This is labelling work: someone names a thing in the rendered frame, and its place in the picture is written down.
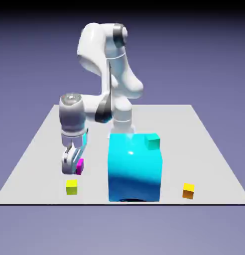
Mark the large cyan box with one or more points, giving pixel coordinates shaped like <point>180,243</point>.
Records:
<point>134,169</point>

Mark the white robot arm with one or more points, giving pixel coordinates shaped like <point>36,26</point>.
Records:
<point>112,59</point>

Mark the small orange cube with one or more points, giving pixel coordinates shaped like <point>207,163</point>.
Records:
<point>188,191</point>

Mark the small yellow cube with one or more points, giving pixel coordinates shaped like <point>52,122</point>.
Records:
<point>72,187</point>

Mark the small magenta cube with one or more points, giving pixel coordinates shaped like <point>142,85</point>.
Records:
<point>80,166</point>

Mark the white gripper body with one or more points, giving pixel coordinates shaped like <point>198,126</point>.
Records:
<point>69,159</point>

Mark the small teal cube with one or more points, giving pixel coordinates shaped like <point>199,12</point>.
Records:
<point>152,141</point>

